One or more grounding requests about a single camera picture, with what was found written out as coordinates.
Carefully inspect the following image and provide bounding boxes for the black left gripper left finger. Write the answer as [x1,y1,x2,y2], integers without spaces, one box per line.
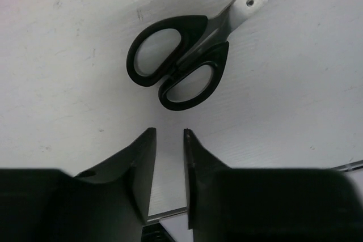
[1,128,157,241]

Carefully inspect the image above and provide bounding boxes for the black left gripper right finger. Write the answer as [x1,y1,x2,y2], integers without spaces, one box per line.
[183,129,362,241]

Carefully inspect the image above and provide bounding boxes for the black handled scissors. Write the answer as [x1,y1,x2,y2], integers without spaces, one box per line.
[126,0,268,111]

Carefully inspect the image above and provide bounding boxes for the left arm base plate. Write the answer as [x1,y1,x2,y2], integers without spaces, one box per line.
[141,223,176,242]

